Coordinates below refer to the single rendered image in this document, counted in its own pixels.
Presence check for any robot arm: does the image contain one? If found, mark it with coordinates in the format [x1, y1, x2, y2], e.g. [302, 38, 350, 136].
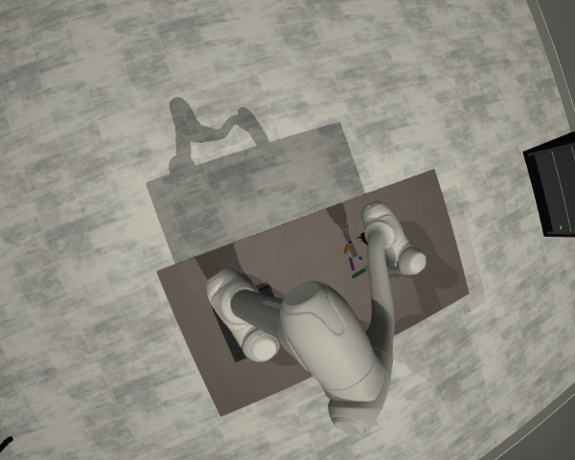
[206, 201, 426, 434]

